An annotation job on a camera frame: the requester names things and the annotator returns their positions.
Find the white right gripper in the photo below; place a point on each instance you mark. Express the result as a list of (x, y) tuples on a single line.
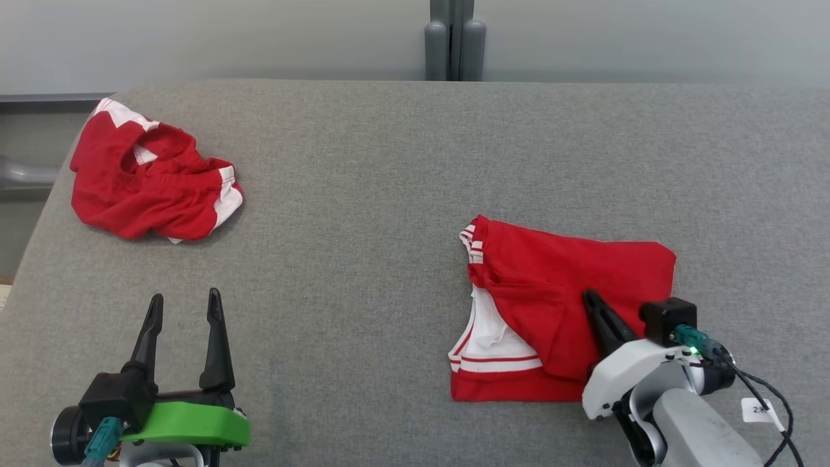
[(622, 376)]

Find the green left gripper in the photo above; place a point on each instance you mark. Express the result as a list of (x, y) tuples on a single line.
[(188, 425)]

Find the red basketball jersey white trim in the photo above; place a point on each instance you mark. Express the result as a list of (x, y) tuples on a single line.
[(570, 285)]

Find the red shorts white side panels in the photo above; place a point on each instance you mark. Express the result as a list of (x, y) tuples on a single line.
[(155, 194)]

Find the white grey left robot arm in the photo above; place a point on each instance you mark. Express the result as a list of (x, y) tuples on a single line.
[(68, 438)]

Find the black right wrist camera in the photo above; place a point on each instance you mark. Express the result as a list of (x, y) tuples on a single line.
[(668, 321)]

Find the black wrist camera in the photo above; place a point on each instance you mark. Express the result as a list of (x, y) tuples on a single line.
[(668, 321), (120, 395)]

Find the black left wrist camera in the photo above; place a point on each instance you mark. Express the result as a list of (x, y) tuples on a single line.
[(120, 395)]

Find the dark grey partition base rail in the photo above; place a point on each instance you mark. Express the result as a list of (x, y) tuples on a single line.
[(52, 102)]

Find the grey double partition post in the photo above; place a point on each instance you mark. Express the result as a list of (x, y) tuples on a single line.
[(454, 45)]

